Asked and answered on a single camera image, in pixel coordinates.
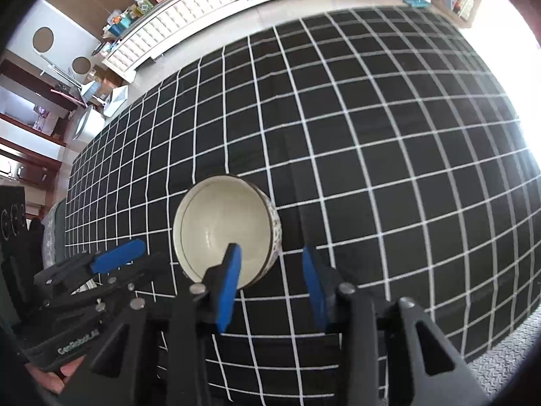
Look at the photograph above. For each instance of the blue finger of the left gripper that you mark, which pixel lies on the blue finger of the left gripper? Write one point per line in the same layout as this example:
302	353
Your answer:
135	274
118	257

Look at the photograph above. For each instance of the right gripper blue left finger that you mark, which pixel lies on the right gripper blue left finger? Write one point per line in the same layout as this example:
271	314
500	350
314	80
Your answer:
221	288

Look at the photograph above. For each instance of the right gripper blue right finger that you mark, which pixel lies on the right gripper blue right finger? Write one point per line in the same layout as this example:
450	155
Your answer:
321	281

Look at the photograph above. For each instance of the blue patterned ceramic bowl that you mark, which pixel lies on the blue patterned ceramic bowl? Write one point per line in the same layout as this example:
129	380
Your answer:
221	210

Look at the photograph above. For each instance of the left hand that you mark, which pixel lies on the left hand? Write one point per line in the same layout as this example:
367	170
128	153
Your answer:
51	381

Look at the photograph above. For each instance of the grey sofa cushion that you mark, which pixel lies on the grey sofa cushion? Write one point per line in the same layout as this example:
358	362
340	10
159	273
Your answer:
53	243

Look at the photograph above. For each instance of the white plastic bin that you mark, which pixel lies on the white plastic bin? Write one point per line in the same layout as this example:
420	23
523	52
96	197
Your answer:
89	125

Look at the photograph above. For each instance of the black white grid tablecloth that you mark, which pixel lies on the black white grid tablecloth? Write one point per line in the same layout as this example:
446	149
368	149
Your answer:
382	138

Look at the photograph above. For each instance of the white dustpan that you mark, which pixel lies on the white dustpan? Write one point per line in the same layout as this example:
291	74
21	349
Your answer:
115	100

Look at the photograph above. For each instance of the white floor lamp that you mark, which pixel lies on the white floor lamp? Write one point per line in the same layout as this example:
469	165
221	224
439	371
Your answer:
42	42

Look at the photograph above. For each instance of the white tv cabinet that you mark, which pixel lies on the white tv cabinet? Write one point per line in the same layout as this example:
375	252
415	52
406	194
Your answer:
166	25

